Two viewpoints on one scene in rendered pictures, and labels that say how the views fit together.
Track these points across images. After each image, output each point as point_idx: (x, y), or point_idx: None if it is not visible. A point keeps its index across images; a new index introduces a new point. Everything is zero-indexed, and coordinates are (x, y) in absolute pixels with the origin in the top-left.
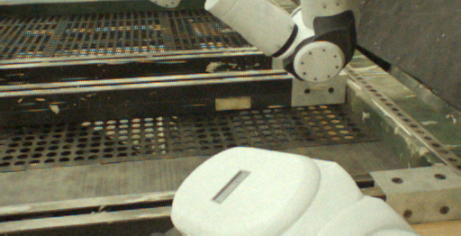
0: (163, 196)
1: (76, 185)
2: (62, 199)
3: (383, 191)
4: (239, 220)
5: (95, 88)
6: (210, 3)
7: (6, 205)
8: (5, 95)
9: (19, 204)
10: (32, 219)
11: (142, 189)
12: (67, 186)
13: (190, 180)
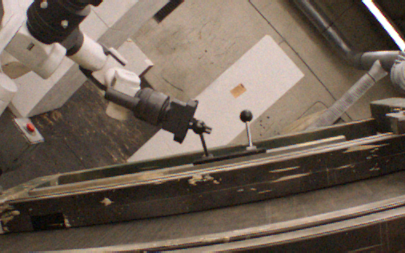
0: (114, 186)
1: (172, 238)
2: (187, 229)
3: (6, 199)
4: (133, 73)
5: (94, 249)
6: (11, 87)
7: (237, 221)
8: (259, 226)
9: (226, 223)
10: (197, 172)
11: (116, 238)
12: (181, 236)
13: (133, 78)
